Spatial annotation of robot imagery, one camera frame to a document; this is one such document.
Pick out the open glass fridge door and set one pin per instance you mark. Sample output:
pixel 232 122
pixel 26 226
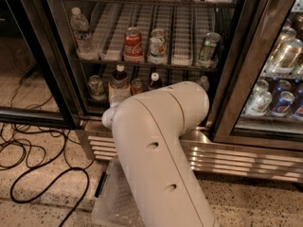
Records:
pixel 34 85

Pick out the bubble wrap sheet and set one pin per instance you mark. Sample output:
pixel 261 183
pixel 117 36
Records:
pixel 124 211

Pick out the stainless steel fridge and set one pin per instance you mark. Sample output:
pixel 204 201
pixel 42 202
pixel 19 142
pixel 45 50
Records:
pixel 186 23

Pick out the clear water bottle bottom shelf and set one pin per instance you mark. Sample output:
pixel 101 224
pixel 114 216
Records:
pixel 203 82

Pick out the brown drink bottle white cap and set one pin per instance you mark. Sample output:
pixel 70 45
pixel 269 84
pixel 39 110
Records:
pixel 119 87

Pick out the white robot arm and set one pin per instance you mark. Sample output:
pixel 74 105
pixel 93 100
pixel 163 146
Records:
pixel 146 130

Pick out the silver can right fridge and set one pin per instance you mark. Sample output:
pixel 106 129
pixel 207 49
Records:
pixel 283 60

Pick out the white green can right fridge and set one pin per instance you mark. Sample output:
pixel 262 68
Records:
pixel 258 104

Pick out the clear water bottle shelf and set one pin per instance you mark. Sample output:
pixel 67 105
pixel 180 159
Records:
pixel 87 49
pixel 203 82

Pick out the clear plastic bin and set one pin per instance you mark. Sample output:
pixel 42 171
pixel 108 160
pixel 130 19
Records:
pixel 110 199

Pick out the white green soda can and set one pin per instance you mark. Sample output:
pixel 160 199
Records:
pixel 157 53

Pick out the blue pepsi can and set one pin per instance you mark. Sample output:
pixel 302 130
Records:
pixel 281 103

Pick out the red coca-cola can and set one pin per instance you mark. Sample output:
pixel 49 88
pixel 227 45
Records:
pixel 133 51

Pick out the clear water bottle middle shelf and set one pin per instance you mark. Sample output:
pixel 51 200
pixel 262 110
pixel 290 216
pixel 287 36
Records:
pixel 87 49

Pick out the closed glass fridge door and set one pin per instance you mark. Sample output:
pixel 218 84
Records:
pixel 279 21

